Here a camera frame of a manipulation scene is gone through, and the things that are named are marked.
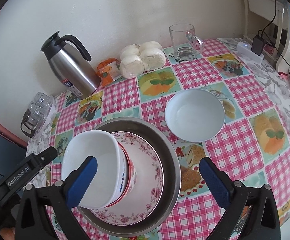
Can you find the floral pink rimmed plate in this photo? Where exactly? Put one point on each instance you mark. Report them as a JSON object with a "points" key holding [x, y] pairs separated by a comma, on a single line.
{"points": [[146, 186]]}

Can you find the white square bowl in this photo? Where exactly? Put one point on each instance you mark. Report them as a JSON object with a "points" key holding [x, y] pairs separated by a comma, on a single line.
{"points": [[106, 184]]}

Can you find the stainless steel thermos jug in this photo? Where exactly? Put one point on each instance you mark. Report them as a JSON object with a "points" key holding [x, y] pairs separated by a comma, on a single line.
{"points": [[70, 61]]}

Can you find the person's left hand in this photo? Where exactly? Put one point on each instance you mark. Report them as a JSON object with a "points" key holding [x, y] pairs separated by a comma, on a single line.
{"points": [[7, 233]]}

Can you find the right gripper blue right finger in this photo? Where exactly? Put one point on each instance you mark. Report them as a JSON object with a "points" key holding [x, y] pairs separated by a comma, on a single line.
{"points": [[218, 182]]}

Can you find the round metal tray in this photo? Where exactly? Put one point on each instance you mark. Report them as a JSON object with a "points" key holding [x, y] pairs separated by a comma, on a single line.
{"points": [[171, 171]]}

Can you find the clear glass mug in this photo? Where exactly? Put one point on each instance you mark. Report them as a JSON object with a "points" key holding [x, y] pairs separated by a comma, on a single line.
{"points": [[186, 44]]}

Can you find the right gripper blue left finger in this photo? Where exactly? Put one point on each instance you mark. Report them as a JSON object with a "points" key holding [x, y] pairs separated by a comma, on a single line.
{"points": [[78, 181]]}

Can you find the orange snack packet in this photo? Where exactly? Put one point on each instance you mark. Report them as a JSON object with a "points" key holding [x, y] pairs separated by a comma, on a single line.
{"points": [[108, 71]]}

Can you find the strawberry pattern bowl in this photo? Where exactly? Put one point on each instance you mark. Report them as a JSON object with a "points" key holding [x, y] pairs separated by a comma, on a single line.
{"points": [[129, 179]]}

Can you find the light blue large bowl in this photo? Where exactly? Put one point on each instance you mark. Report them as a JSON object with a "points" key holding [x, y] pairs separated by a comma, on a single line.
{"points": [[195, 115]]}

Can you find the black power adapter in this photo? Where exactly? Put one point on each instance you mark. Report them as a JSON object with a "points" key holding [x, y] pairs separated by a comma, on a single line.
{"points": [[258, 44]]}

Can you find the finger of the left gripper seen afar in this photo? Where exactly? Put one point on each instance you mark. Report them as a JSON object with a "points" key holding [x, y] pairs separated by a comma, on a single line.
{"points": [[47, 156]]}

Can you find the glass teapot black handle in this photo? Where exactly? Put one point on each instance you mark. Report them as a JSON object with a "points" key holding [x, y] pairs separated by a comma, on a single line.
{"points": [[33, 119]]}

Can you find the checkered picture tablecloth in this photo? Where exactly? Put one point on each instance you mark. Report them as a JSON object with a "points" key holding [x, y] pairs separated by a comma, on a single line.
{"points": [[254, 144]]}

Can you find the bag of white buns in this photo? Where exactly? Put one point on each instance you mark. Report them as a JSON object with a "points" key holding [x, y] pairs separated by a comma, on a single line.
{"points": [[137, 59]]}

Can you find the white power strip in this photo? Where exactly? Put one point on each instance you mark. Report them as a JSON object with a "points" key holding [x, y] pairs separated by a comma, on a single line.
{"points": [[245, 49]]}

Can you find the small clear glass cup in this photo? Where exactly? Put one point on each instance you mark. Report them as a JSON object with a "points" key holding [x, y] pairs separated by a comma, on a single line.
{"points": [[44, 101]]}

